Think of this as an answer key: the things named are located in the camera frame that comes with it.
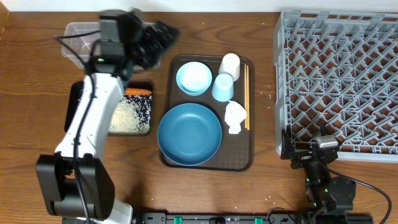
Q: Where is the orange carrot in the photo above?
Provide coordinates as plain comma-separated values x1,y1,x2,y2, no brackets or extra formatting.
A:
124,88,152,96

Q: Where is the light blue bowl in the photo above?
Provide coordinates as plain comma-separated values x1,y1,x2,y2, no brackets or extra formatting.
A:
176,62,213,96

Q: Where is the white tissue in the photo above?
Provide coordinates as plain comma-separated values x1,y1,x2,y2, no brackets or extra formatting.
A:
224,100,247,134

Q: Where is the white rice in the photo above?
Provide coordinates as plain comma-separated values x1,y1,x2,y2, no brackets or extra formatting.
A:
108,95,152,135

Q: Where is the light blue plastic cup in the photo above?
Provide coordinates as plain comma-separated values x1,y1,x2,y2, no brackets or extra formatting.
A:
211,73,234,102

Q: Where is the dark blue plate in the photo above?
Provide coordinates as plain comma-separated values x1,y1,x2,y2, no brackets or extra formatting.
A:
157,103,223,166

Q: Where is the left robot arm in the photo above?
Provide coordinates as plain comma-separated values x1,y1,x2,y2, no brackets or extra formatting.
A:
35,9,179,223

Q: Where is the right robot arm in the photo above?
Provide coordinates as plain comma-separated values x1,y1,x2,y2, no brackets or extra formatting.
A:
280,128,356,223

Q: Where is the grey dishwasher rack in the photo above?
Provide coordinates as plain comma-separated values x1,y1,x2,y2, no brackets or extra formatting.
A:
274,10,397,163

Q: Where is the black plastic tray bin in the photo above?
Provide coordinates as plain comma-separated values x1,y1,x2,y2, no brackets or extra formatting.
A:
63,81,154,136

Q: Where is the clear plastic bin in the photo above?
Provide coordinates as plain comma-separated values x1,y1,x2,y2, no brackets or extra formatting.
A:
61,21,160,72

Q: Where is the brown serving tray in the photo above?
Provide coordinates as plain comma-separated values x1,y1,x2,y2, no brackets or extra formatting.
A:
164,54,255,172

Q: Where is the pink plastic cup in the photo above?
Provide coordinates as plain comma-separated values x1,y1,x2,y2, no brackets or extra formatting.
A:
218,53,241,82

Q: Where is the right wooden chopstick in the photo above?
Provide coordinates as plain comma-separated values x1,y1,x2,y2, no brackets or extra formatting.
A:
245,64,250,130

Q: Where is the wooden chopstick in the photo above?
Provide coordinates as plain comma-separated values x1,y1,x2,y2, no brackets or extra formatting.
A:
244,64,249,130
245,64,250,130

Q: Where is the left wooden chopstick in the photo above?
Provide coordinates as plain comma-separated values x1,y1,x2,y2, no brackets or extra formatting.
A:
244,64,249,130

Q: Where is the left black cable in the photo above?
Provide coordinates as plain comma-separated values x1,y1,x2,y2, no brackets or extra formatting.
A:
53,30,102,224

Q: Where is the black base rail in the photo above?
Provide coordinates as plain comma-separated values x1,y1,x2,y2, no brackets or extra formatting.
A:
133,212,374,224

